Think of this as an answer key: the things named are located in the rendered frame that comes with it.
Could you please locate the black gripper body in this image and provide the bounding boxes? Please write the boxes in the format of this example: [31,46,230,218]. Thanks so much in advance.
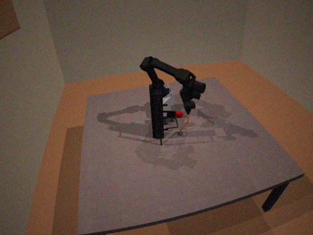
[180,89,195,109]

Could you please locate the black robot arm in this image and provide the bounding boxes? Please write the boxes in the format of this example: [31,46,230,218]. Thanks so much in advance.
[140,56,206,100]

